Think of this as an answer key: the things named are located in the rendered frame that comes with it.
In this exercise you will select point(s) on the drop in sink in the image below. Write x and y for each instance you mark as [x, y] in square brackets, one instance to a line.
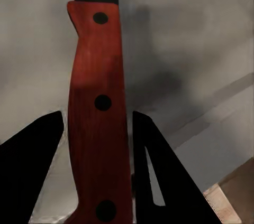
[187, 64]

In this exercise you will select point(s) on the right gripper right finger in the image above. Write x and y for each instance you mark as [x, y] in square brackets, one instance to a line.
[185, 204]

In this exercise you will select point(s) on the parer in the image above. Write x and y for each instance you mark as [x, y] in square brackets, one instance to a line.
[97, 122]

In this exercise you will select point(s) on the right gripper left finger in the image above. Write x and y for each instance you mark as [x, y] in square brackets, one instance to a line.
[25, 160]

